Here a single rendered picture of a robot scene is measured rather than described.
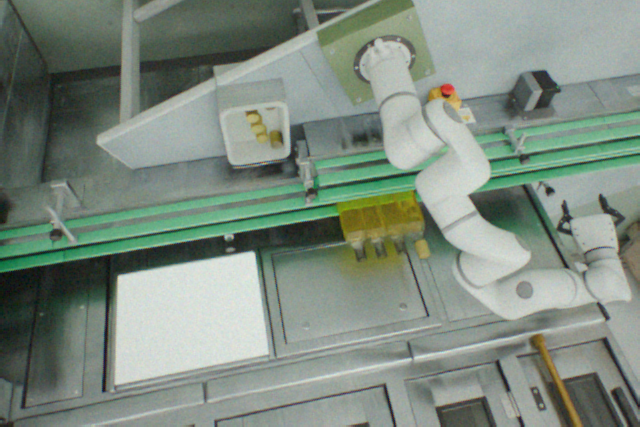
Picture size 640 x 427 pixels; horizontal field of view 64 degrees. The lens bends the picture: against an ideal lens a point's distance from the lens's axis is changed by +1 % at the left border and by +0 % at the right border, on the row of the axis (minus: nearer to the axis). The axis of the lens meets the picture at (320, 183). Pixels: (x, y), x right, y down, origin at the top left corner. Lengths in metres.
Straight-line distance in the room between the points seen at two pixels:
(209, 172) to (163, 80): 0.70
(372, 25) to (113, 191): 0.85
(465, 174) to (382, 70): 0.34
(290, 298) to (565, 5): 1.08
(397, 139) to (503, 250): 0.31
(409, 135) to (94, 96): 1.40
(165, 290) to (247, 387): 0.37
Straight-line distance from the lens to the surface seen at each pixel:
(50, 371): 1.64
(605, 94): 1.81
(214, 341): 1.49
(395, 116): 1.14
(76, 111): 2.13
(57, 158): 2.01
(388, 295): 1.53
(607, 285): 1.39
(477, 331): 1.54
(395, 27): 1.25
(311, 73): 1.37
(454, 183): 1.05
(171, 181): 1.54
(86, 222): 1.56
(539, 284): 1.17
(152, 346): 1.52
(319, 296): 1.51
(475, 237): 1.07
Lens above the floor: 1.74
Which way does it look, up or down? 34 degrees down
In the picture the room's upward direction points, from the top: 166 degrees clockwise
